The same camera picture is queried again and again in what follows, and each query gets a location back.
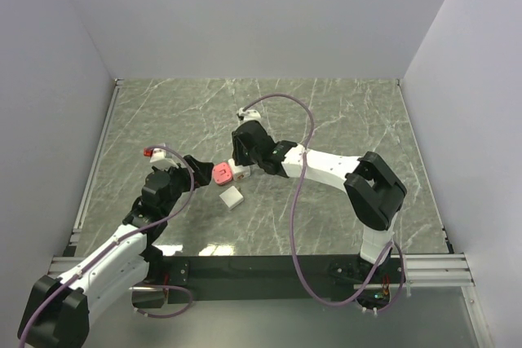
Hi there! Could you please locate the grey cube adapter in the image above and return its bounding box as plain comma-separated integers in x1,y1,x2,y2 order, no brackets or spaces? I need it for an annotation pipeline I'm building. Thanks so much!
219,186,244,210

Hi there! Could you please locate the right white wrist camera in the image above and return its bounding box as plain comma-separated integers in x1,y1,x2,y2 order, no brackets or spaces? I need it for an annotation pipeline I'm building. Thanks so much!
237,108,261,123

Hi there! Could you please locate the pink plug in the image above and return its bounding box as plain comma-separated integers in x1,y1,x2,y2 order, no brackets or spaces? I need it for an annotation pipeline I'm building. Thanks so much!
212,162,233,186

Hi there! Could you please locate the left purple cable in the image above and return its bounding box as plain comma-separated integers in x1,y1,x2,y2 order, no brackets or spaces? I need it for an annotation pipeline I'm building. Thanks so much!
16,146,196,343

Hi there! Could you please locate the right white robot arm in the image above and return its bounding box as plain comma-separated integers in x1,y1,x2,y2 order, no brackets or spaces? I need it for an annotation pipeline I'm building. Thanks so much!
232,115,407,282

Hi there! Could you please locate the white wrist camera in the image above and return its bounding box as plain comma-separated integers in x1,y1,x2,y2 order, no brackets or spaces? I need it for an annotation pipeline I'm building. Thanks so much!
144,148,175,170
237,108,261,123

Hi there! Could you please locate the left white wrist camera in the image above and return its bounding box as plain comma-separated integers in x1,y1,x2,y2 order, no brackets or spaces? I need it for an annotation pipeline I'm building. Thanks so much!
144,148,175,170

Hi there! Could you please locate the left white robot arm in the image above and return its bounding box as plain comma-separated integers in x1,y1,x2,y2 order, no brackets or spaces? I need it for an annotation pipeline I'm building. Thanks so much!
17,155,214,347

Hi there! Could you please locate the white socket cube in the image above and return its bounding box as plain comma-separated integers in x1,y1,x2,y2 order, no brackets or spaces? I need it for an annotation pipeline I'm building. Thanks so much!
228,158,251,181

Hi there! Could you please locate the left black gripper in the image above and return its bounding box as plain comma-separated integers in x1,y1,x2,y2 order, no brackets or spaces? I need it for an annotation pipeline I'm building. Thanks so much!
153,154,213,216

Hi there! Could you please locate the aluminium rail frame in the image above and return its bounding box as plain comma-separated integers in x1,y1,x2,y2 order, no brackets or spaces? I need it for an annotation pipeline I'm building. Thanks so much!
74,78,478,347

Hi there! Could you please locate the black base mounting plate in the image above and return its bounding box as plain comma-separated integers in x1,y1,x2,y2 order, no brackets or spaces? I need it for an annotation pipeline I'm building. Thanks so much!
131,255,405,309

